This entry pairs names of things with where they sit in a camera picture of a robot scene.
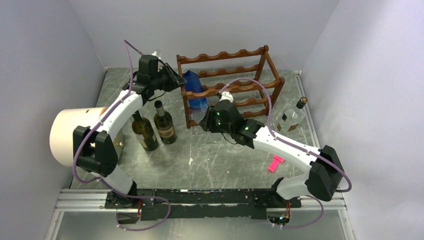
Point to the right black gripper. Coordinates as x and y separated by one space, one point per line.
207 123

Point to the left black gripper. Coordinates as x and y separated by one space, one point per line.
174 81

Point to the blue square glass bottle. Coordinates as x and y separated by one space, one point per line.
194 85

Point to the labelled green wine bottle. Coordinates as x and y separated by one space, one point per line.
164 124

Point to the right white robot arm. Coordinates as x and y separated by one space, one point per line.
322 168

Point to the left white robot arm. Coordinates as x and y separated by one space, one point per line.
93 145

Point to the wooden wine rack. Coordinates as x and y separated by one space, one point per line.
268 93

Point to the dark green wine bottle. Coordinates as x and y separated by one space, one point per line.
144 132

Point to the clear square liquor bottle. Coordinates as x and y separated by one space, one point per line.
292 116

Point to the pink plastic clip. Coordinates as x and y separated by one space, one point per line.
275 163

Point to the white orange cylinder drum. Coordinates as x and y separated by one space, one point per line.
64 124

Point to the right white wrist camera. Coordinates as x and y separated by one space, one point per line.
225 96

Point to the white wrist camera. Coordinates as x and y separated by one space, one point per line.
157 53
225 96

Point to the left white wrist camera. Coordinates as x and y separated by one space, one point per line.
157 53

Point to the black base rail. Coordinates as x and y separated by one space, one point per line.
253 203

